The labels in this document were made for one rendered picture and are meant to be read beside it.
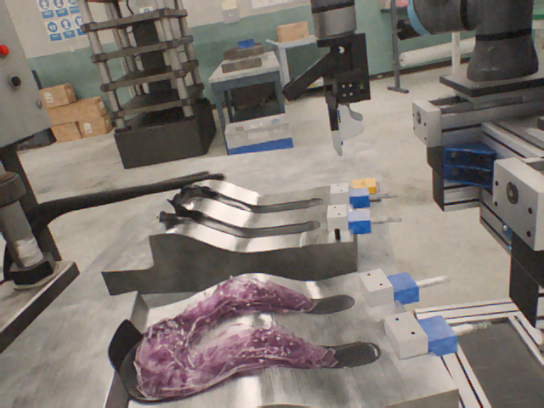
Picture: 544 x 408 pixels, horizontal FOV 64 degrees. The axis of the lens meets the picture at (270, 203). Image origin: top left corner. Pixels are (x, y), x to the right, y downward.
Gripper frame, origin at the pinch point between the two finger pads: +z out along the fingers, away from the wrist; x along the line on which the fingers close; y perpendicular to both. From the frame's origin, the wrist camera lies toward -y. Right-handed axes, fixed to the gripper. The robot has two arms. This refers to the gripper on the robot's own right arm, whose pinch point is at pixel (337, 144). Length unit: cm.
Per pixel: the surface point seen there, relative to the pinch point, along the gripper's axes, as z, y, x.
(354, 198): 10.9, 2.3, -2.2
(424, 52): 57, 92, 551
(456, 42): 40, 112, 453
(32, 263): 18, -73, -8
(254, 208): 12.5, -19.5, 0.9
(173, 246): 10.4, -30.9, -17.7
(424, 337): 12.6, 10.3, -40.4
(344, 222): 10.3, 0.6, -13.3
